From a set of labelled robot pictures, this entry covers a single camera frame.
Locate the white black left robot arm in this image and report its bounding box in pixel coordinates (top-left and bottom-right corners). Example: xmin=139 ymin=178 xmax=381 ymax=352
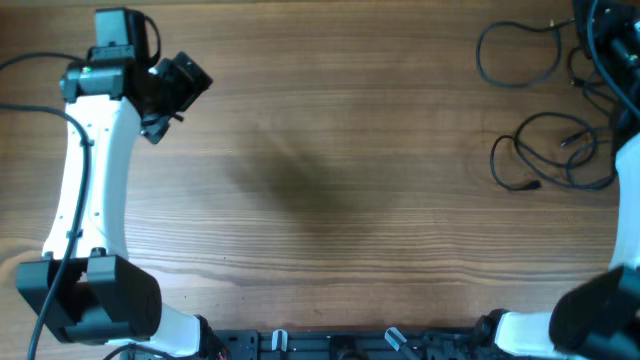
xmin=16 ymin=7 xmax=228 ymax=359

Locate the black HDMI cable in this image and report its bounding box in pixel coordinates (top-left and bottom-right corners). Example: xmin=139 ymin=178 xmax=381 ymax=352
xmin=489 ymin=110 xmax=619 ymax=193

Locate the black USB cable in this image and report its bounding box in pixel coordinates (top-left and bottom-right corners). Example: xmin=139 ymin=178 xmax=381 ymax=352
xmin=474 ymin=17 xmax=621 ymax=119

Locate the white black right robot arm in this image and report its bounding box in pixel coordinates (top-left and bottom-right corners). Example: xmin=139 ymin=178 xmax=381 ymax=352
xmin=424 ymin=1 xmax=639 ymax=359

